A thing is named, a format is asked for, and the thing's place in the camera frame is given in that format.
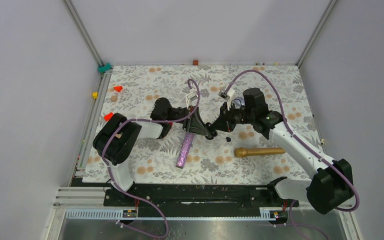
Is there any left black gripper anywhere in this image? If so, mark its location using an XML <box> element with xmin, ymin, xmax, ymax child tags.
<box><xmin>165</xmin><ymin>105</ymin><xmax>210</xmax><ymax>136</ymax></box>

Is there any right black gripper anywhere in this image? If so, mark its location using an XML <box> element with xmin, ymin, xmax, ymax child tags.
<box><xmin>210</xmin><ymin>101</ymin><xmax>255</xmax><ymax>133</ymax></box>

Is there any black oval earbud case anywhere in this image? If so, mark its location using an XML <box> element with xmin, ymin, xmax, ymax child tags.
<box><xmin>204</xmin><ymin>122</ymin><xmax>218</xmax><ymax>140</ymax></box>

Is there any lavender earbud charging case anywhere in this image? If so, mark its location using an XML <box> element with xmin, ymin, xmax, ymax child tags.
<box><xmin>233</xmin><ymin>99</ymin><xmax>245</xmax><ymax>108</ymax></box>

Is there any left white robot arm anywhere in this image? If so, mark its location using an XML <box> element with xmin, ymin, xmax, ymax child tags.
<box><xmin>92</xmin><ymin>97</ymin><xmax>215</xmax><ymax>206</ymax></box>

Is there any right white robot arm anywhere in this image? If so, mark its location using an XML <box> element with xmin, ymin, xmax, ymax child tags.
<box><xmin>211</xmin><ymin>87</ymin><xmax>357</xmax><ymax>215</ymax></box>

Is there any purple glitter microphone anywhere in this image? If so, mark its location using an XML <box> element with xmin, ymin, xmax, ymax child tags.
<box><xmin>175</xmin><ymin>132</ymin><xmax>195</xmax><ymax>169</ymax></box>

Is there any gold microphone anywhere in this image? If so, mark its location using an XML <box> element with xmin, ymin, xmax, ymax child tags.
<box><xmin>233</xmin><ymin>147</ymin><xmax>286</xmax><ymax>158</ymax></box>

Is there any floral table mat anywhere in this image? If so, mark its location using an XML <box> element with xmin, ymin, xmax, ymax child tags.
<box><xmin>91</xmin><ymin>65</ymin><xmax>321</xmax><ymax>185</ymax></box>

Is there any red triangular block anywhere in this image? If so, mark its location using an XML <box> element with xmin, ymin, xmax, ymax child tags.
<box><xmin>113</xmin><ymin>85</ymin><xmax>123</xmax><ymax>93</ymax></box>

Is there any red rectangular block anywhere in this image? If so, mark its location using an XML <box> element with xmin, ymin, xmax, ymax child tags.
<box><xmin>103</xmin><ymin>112</ymin><xmax>114</xmax><ymax>122</ymax></box>

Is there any teal clamp block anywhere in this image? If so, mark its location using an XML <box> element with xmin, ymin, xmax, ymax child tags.
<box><xmin>97</xmin><ymin>62</ymin><xmax>112</xmax><ymax>74</ymax></box>

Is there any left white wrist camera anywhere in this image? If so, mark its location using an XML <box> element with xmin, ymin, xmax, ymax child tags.
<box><xmin>185</xmin><ymin>91</ymin><xmax>200</xmax><ymax>108</ymax></box>

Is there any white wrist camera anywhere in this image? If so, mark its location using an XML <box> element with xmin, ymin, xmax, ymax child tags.
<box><xmin>185</xmin><ymin>91</ymin><xmax>200</xmax><ymax>108</ymax></box>
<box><xmin>218</xmin><ymin>87</ymin><xmax>236</xmax><ymax>111</ymax></box>

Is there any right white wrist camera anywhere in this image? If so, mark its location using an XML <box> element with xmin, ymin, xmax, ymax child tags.
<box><xmin>218</xmin><ymin>87</ymin><xmax>236</xmax><ymax>111</ymax></box>

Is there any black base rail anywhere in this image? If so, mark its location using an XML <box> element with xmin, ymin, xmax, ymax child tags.
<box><xmin>103</xmin><ymin>183</ymin><xmax>299</xmax><ymax>219</ymax></box>

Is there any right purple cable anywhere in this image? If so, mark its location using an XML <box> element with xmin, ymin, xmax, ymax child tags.
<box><xmin>223</xmin><ymin>69</ymin><xmax>361</xmax><ymax>240</ymax></box>

